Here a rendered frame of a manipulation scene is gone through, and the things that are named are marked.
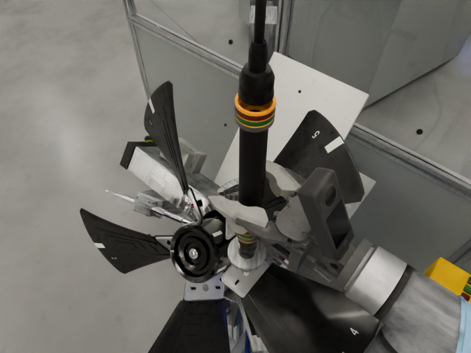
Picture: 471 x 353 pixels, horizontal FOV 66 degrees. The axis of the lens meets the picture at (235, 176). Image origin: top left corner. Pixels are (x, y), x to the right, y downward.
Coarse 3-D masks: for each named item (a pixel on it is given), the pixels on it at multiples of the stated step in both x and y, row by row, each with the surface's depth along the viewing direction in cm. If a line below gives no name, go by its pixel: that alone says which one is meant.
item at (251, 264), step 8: (232, 240) 67; (232, 248) 66; (264, 248) 66; (232, 256) 65; (240, 256) 65; (256, 256) 65; (264, 256) 65; (232, 264) 65; (240, 264) 64; (248, 264) 64; (256, 264) 64
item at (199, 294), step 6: (216, 276) 79; (186, 282) 77; (192, 282) 77; (204, 282) 78; (210, 282) 79; (216, 282) 79; (186, 288) 77; (198, 288) 78; (210, 288) 79; (222, 288) 80; (186, 294) 78; (192, 294) 78; (198, 294) 79; (204, 294) 79; (210, 294) 80; (216, 294) 80; (222, 294) 80
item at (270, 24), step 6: (252, 6) 97; (270, 6) 97; (276, 6) 97; (252, 12) 95; (270, 12) 95; (276, 12) 95; (252, 18) 93; (270, 18) 93; (276, 18) 93; (252, 24) 92; (270, 24) 91; (276, 24) 91; (252, 30) 93; (270, 30) 93; (252, 36) 95; (270, 36) 94; (270, 42) 95
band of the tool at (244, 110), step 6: (240, 102) 40; (270, 102) 39; (240, 108) 37; (246, 108) 41; (252, 108) 41; (258, 108) 41; (264, 108) 41; (270, 108) 37; (246, 114) 37; (252, 114) 36; (258, 114) 36; (264, 114) 36
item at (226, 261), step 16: (192, 224) 71; (208, 224) 73; (224, 224) 76; (176, 240) 73; (192, 240) 72; (208, 240) 69; (224, 240) 72; (176, 256) 74; (208, 256) 70; (224, 256) 71; (192, 272) 73; (208, 272) 70
